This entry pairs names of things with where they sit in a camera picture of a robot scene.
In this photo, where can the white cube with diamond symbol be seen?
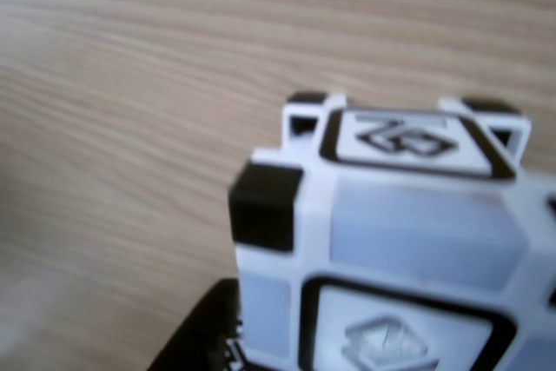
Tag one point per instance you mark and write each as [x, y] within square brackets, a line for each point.
[391, 223]

